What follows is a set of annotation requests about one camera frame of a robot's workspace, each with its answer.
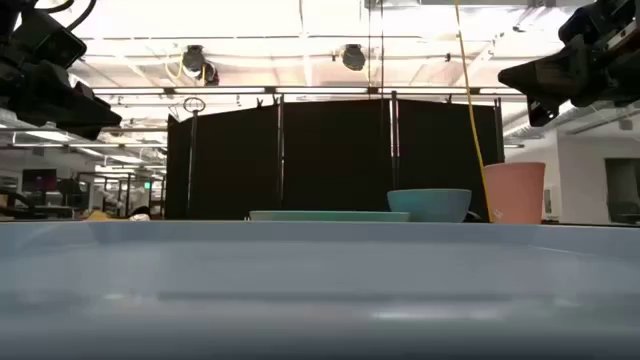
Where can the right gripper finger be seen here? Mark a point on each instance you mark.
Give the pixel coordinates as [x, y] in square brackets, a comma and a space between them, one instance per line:
[544, 112]
[560, 75]

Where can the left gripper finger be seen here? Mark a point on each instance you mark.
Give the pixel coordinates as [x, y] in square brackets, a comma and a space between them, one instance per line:
[92, 96]
[85, 120]

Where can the pink cup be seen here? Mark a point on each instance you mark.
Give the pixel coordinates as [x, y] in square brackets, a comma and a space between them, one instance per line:
[515, 192]

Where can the blue ribbed bowl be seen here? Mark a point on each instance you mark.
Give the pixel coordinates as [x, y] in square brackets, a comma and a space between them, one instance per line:
[430, 206]

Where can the teal plate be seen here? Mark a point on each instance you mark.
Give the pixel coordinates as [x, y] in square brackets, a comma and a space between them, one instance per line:
[330, 216]

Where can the dark background monitor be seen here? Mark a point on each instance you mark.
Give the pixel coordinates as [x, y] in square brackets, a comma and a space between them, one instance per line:
[39, 180]

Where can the black ceiling spotlight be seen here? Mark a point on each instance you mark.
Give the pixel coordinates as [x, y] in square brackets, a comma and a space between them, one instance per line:
[194, 60]
[353, 57]

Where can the black partition screen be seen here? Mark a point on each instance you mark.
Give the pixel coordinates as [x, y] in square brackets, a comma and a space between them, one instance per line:
[335, 160]

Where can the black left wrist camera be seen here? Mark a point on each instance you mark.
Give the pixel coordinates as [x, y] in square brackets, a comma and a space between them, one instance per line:
[50, 40]

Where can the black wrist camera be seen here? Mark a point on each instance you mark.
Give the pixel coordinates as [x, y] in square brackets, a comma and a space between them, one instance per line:
[590, 22]
[50, 40]

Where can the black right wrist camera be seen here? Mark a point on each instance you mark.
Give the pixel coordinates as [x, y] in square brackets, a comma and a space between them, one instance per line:
[590, 22]

